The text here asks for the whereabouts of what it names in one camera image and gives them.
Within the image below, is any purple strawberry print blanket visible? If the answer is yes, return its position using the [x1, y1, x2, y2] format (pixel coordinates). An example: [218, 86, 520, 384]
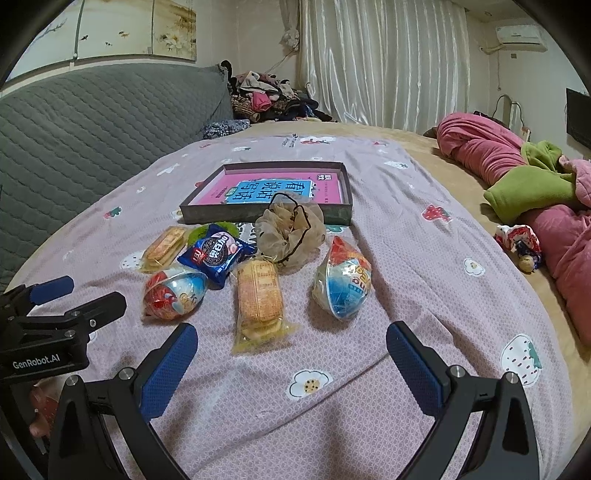
[4, 134, 578, 480]

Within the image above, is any person's left hand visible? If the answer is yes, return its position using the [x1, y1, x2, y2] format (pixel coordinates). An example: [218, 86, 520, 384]
[28, 382, 61, 437]

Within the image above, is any green terry hair tie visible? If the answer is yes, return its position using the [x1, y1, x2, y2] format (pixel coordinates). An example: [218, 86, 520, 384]
[187, 222, 241, 247]

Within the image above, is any pile of clothes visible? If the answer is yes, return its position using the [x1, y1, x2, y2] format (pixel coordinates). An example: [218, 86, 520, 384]
[222, 60, 338, 124]

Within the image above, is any white air conditioner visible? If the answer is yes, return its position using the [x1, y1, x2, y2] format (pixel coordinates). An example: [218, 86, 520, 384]
[495, 24, 548, 51]

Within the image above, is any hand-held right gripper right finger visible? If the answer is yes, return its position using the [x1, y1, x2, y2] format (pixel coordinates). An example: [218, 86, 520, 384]
[385, 320, 541, 480]

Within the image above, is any pink and blue book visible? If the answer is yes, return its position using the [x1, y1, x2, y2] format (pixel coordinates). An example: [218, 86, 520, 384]
[189, 167, 345, 206]

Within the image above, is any blue cookie packet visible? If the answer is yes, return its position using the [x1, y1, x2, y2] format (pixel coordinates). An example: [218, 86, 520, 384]
[178, 224, 257, 289]

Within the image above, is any red blue toy egg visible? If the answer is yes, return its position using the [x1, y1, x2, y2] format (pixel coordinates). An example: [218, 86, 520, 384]
[311, 235, 374, 321]
[141, 268, 208, 321]

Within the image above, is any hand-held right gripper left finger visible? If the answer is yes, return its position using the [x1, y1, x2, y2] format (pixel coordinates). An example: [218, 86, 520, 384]
[48, 322, 199, 480]

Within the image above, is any black flat television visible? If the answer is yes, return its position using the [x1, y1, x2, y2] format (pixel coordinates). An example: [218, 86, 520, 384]
[566, 88, 591, 149]

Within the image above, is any pink quilt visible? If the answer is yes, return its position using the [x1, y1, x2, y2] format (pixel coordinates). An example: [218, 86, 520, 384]
[436, 112, 591, 347]

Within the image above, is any yellow cracker packet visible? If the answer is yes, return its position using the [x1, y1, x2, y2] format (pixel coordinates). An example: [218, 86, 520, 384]
[139, 226, 188, 273]
[231, 258, 296, 355]

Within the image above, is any beige mesh scrunchie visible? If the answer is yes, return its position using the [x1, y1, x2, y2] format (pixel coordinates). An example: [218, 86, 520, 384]
[255, 193, 326, 275]

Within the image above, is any grey shallow box tray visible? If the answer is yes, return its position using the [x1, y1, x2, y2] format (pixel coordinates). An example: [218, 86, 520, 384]
[179, 161, 354, 227]

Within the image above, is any grey quilted headboard cover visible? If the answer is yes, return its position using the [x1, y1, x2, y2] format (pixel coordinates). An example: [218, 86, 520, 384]
[0, 65, 234, 291]

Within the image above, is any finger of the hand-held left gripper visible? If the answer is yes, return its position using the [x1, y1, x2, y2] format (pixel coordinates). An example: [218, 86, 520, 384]
[0, 275, 75, 319]
[14, 292, 127, 334]

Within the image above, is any blue floral cloth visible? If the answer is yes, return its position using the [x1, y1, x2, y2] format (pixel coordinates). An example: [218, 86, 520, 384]
[202, 119, 251, 140]

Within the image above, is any crumpled foil candy wrapper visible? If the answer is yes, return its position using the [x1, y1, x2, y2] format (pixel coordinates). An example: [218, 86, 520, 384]
[494, 224, 543, 274]

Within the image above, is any green fleece blanket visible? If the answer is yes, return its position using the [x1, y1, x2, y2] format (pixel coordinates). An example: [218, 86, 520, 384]
[484, 141, 583, 224]

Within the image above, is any flower and fish wall painting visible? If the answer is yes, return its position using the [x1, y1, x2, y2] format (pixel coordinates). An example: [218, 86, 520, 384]
[7, 0, 199, 84]

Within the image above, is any white satin curtain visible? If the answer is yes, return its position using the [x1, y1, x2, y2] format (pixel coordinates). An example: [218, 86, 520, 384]
[298, 0, 472, 134]

